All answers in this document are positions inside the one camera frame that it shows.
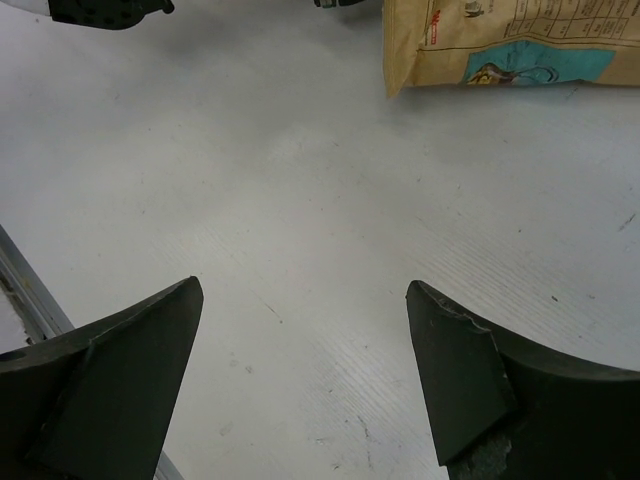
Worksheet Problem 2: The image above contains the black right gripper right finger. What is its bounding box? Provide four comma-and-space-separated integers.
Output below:
406, 280, 639, 479

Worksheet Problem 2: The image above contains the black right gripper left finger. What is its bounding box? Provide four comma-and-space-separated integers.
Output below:
0, 275, 204, 480

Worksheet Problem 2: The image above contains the large brown snack bag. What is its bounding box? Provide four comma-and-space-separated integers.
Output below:
383, 0, 639, 96

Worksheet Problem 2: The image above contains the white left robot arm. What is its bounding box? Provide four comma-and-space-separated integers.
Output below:
1, 0, 175, 31

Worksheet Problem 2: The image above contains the aluminium table frame rail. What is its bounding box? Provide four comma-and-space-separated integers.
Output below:
0, 224, 186, 480

